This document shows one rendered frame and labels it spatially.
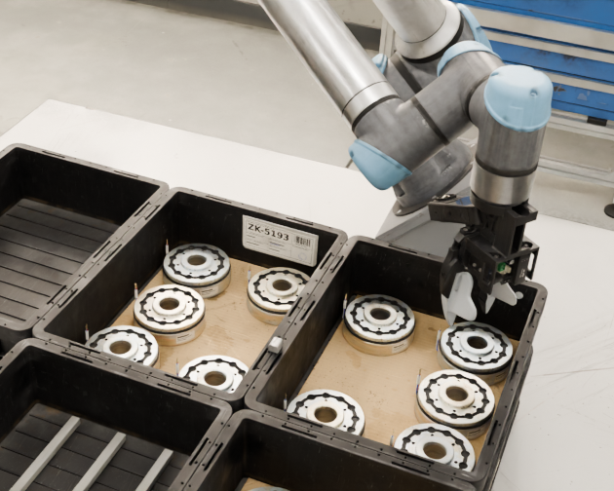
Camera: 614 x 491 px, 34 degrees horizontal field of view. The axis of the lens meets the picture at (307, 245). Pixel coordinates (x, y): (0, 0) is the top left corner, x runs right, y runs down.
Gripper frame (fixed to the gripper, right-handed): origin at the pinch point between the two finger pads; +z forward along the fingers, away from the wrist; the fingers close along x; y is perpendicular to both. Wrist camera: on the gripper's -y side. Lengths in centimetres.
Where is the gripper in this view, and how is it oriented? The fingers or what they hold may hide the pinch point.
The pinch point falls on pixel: (465, 308)
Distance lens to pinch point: 137.3
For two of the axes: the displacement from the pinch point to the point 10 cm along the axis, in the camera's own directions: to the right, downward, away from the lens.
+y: 5.1, 5.2, -6.8
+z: -0.5, 8.1, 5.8
